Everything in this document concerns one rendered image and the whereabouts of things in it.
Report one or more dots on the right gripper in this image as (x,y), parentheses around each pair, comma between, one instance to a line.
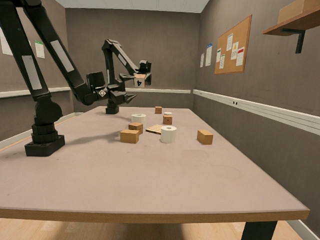
(121,83)

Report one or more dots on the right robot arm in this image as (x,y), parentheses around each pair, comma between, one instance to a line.
(44,135)

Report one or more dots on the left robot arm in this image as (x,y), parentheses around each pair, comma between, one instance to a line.
(110,47)

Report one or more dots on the small wooden pallet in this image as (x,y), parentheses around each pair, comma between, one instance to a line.
(156,129)

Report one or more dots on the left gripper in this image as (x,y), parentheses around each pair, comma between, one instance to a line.
(148,78)

